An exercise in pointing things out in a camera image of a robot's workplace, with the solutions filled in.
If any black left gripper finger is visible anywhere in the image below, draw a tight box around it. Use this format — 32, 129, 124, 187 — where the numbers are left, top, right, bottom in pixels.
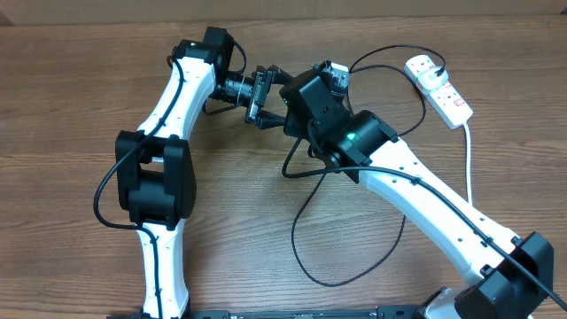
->
256, 111, 285, 130
268, 65, 293, 84

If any black USB charging cable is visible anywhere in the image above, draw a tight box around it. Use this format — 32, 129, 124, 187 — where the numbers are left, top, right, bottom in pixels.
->
291, 44, 447, 288

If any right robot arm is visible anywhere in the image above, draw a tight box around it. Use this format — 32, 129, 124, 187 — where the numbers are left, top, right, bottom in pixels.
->
279, 69, 558, 318

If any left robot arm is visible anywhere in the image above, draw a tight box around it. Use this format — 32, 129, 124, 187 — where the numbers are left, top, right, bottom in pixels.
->
115, 27, 291, 318

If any white USB charger plug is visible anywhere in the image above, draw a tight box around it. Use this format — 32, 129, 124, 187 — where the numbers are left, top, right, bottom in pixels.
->
417, 66, 448, 94

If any white power strip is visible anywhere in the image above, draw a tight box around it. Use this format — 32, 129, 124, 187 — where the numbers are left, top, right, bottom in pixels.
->
404, 55, 473, 129

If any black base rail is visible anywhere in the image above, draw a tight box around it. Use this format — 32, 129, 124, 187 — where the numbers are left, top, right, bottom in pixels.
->
105, 304, 426, 319

